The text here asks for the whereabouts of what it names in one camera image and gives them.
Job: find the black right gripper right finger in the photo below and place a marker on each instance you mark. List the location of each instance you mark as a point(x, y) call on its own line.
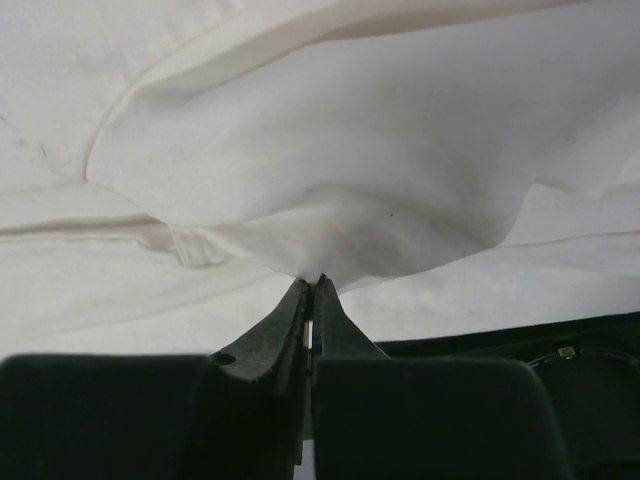
point(376, 417)

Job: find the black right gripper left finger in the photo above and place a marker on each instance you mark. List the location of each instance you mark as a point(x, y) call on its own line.
point(233, 414)

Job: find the cream white t-shirt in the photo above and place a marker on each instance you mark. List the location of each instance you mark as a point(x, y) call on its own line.
point(168, 168)

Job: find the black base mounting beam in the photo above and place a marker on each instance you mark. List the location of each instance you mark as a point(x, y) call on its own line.
point(590, 369)

